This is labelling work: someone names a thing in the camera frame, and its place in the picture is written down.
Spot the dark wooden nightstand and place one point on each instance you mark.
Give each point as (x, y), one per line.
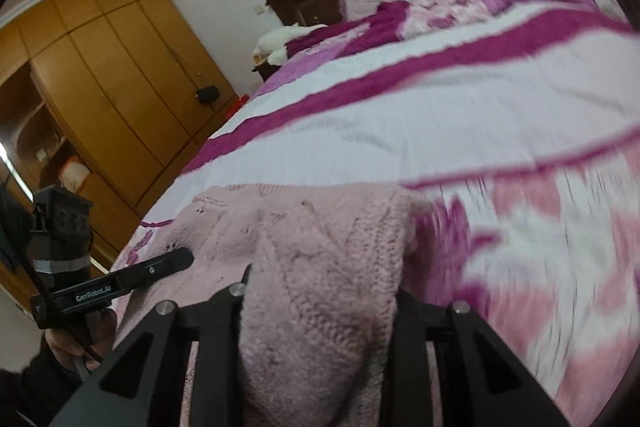
(262, 69)

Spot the floral striped quilt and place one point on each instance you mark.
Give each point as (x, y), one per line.
(400, 122)

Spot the white and orange box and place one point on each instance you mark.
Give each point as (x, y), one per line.
(75, 177)

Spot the person's left forearm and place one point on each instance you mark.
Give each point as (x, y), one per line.
(35, 392)

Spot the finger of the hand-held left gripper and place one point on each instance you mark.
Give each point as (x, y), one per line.
(167, 262)

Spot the person's left hand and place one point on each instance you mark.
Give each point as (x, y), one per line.
(95, 337)

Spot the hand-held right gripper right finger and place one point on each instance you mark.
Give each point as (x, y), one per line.
(415, 322)

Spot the wooden wardrobe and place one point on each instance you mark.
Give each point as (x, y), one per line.
(100, 82)

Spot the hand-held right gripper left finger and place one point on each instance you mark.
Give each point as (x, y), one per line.
(225, 307)

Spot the pink knit cardigan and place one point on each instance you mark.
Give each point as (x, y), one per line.
(320, 307)

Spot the white pillow on nightstand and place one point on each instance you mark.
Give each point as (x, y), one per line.
(285, 39)

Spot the red bag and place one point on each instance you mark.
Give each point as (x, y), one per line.
(237, 106)

